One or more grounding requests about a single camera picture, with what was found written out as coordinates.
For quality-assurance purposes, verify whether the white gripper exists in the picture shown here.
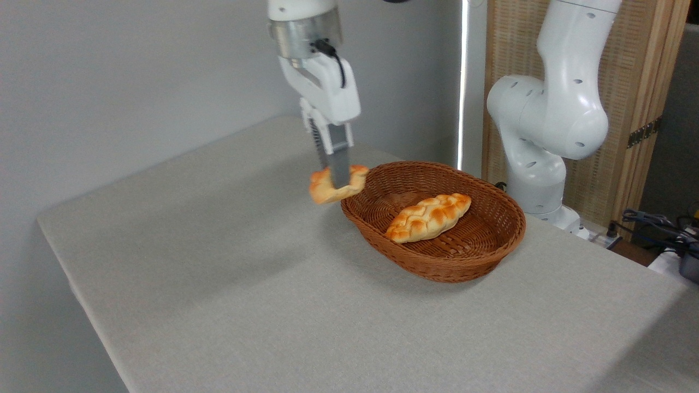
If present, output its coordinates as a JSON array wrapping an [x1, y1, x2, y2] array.
[[277, 53, 362, 188]]

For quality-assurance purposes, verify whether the small muffin-shaped bread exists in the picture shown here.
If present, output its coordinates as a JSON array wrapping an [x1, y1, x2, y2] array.
[[309, 165, 370, 205]]

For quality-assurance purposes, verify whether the long braided bread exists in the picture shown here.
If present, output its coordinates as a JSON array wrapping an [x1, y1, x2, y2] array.
[[384, 193, 472, 244]]

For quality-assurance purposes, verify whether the white vertical light strip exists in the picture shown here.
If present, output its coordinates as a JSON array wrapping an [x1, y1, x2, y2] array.
[[456, 0, 470, 170]]

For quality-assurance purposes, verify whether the grey tablecloth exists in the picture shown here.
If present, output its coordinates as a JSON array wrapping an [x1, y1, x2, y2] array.
[[37, 115, 699, 393]]

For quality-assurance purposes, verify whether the brown wicker basket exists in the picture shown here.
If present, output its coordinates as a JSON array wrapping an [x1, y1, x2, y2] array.
[[341, 161, 527, 283]]

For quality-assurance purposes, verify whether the white power strip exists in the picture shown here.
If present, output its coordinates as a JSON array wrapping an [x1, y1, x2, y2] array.
[[578, 228, 623, 249]]

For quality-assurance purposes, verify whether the dark metal screen hinge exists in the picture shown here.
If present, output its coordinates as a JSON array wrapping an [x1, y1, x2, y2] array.
[[626, 116, 663, 149]]

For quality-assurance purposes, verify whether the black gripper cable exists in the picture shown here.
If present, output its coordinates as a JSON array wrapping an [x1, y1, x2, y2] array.
[[313, 39, 348, 88]]

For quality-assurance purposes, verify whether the blue and black cable bundle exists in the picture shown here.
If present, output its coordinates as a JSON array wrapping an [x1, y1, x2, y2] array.
[[611, 209, 699, 258]]

